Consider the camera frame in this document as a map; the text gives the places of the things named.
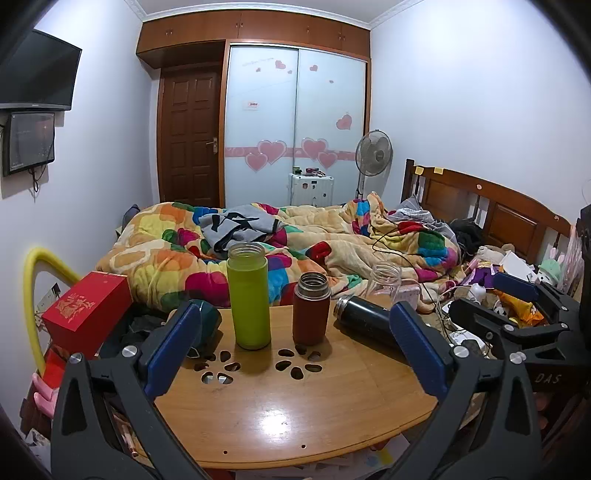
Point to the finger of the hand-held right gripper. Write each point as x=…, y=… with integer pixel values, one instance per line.
x=480, y=314
x=515, y=282

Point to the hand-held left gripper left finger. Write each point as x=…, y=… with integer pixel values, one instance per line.
x=178, y=334

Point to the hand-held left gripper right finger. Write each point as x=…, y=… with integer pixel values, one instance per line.
x=418, y=341

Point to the dark green cup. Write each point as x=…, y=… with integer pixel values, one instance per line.
x=211, y=323

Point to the black thermos cup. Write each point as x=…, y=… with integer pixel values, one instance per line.
x=364, y=318

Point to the lime green cup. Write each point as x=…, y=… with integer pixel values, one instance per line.
x=249, y=300

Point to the red-brown thermos cup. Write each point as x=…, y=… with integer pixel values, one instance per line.
x=311, y=318

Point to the white paper box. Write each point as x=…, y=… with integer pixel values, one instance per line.
x=517, y=265

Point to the orange toy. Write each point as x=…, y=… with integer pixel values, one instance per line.
x=517, y=304

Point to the plush toy with green hat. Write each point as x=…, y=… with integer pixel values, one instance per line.
x=548, y=271

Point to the pink plastic bag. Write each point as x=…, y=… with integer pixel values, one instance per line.
x=571, y=258

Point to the clear glass jar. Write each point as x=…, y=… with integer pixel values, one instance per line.
x=384, y=281

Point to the black cloth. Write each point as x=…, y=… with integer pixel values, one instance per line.
x=466, y=233

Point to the wooden bed headboard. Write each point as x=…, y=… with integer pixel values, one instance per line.
x=503, y=212

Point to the colourful patchwork blanket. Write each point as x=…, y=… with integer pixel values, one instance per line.
x=152, y=249

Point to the red gift box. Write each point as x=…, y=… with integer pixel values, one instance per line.
x=87, y=309

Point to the grey striped cloth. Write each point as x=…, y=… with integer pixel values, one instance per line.
x=415, y=213

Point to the grey and black garment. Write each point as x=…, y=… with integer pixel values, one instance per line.
x=240, y=226

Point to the pink slipper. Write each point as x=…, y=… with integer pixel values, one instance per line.
x=46, y=392

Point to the yellow foam tube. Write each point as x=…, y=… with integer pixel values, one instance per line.
x=33, y=295

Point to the white suitcase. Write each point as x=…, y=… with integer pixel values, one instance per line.
x=310, y=189

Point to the standing electric fan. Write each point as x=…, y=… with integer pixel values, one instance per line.
x=374, y=152

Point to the brown wooden door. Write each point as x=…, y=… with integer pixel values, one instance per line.
x=189, y=138

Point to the wardrobe with heart stickers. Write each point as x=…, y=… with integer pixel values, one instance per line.
x=295, y=106

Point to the small black wall monitor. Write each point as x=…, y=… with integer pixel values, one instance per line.
x=30, y=141

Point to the black wall television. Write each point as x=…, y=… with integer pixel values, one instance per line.
x=39, y=74

